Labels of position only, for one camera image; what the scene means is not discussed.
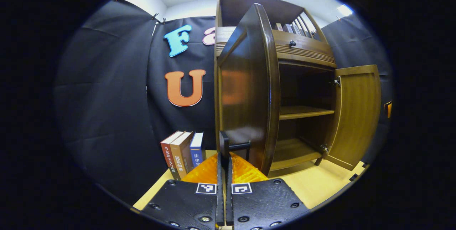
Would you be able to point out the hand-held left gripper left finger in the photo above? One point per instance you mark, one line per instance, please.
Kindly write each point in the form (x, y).
(185, 201)

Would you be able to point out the small ceiling light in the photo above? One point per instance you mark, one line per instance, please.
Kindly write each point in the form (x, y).
(345, 10)

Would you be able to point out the brown book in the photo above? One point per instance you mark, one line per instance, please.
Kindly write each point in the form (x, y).
(181, 157)

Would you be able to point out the red book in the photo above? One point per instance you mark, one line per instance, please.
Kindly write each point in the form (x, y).
(168, 158)

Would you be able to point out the wooden shoe cabinet door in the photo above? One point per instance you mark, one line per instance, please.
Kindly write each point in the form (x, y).
(356, 116)
(245, 98)

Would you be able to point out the blue book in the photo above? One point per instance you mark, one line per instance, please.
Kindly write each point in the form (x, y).
(197, 151)

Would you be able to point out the pink book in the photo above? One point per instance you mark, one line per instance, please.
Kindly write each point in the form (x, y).
(279, 27)

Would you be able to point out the wooden double-door shoe cabinet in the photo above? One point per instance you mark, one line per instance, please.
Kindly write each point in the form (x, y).
(302, 112)

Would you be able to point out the wooden drawer with black knob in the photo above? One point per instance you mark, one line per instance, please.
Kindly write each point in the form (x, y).
(306, 50)

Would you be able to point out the black backdrop cloth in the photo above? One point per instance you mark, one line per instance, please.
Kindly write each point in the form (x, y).
(107, 116)

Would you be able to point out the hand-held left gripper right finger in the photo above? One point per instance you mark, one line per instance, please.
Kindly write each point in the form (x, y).
(263, 201)

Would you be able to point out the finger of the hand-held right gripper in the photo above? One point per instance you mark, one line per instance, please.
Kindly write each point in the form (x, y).
(388, 110)

